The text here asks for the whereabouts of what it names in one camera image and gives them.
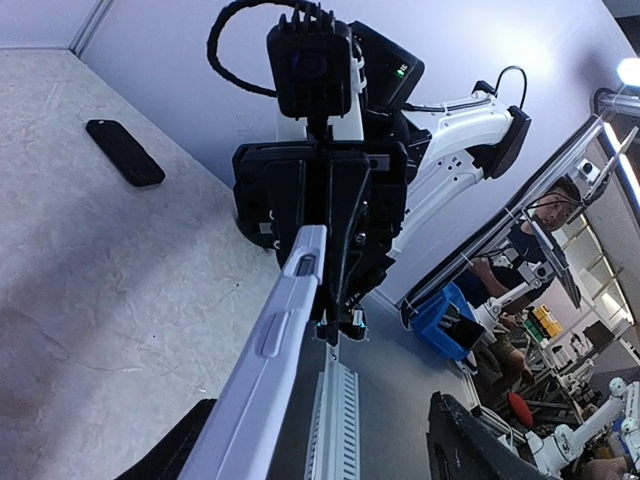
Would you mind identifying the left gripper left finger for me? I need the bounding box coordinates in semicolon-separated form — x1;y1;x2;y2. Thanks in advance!
116;398;217;480

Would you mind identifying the lilac phone case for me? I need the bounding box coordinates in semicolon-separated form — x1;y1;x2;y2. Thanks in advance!
180;225;327;479

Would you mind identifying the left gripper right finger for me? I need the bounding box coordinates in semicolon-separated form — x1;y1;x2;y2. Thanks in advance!
426;392;546;480

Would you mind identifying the right aluminium frame post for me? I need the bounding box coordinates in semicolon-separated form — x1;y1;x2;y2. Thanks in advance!
69;0;115;59

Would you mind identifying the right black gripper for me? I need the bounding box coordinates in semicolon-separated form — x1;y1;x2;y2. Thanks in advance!
233;140;408;345

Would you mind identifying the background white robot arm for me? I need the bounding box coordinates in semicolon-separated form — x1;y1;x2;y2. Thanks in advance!
426;377;639;479

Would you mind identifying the black phone case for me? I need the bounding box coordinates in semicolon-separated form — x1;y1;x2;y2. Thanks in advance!
85;119;166;188

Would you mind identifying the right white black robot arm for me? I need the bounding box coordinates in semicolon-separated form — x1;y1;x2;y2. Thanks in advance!
233;16;531;343

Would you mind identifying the person in dark shirt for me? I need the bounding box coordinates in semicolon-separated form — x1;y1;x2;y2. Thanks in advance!
456;176;581;396

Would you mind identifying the blue plastic bin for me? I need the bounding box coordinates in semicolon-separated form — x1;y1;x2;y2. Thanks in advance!
411;283;485;361

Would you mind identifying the front aluminium rail base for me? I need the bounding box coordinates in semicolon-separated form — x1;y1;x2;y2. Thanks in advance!
304;319;506;480

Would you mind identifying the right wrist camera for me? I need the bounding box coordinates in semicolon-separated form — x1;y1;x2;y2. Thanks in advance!
267;1;366;141

